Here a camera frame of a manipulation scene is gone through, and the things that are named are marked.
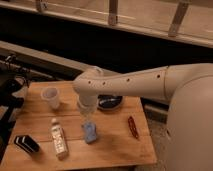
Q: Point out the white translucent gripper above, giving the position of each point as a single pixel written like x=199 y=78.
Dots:
x=87 y=105

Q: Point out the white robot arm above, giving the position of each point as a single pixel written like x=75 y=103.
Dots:
x=187 y=89

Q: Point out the black white striped eraser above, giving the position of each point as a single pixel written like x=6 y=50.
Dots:
x=26 y=143

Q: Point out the black round bowl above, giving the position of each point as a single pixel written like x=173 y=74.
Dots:
x=108 y=102

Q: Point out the blue sponge cloth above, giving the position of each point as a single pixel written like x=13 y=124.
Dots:
x=90 y=134

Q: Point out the translucent plastic cup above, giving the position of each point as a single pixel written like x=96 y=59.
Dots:
x=51 y=96

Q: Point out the clear plastic bottle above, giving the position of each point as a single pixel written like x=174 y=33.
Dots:
x=58 y=137

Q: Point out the red pocket knife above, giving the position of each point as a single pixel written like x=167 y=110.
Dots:
x=132 y=127

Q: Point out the black equipment stand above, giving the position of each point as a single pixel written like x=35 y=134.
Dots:
x=14 y=85

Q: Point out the metal window railing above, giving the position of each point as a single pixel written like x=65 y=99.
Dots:
x=188 y=21

